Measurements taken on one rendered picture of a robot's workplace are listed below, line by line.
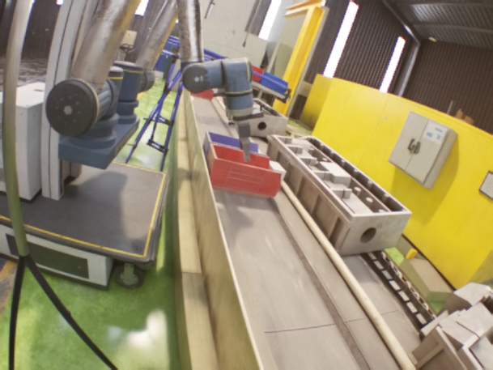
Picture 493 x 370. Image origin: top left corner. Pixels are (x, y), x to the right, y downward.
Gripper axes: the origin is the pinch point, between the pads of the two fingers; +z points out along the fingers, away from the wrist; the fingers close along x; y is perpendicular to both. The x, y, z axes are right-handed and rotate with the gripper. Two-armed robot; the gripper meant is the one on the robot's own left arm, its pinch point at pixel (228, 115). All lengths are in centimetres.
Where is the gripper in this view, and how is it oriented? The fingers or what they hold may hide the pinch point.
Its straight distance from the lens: 178.9
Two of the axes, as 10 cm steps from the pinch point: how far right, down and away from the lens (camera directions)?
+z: 1.0, 8.9, 4.4
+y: 9.8, -1.6, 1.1
